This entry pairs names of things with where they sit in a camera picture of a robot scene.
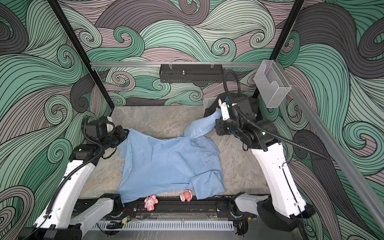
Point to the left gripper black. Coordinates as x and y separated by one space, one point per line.
119 130

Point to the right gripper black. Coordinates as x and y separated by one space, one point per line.
223 129

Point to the light blue long sleeve shirt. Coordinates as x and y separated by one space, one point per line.
156 166

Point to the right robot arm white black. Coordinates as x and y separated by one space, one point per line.
284 208

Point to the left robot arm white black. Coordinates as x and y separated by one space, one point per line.
56 222

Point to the dark grey striped shirt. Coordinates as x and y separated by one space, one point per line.
215 104

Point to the pink plush pig toy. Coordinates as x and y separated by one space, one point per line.
150 202

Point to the pink white plush toy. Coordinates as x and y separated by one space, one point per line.
186 196

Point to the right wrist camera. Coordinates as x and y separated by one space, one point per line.
226 110

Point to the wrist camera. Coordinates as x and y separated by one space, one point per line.
99 128
226 110

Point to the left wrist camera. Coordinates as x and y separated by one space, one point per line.
99 128

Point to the left black frame post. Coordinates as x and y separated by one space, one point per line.
55 6

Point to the black frame post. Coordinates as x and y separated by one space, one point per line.
286 30
55 6

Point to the clear plastic wall bin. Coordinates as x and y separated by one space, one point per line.
272 83

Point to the horizontal aluminium rail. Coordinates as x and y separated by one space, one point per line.
137 64

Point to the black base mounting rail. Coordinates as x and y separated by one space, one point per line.
180 207

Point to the white slotted cable duct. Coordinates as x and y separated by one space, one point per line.
182 225

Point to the right side aluminium rail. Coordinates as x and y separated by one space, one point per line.
307 103

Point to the right black frame post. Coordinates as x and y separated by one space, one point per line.
286 30

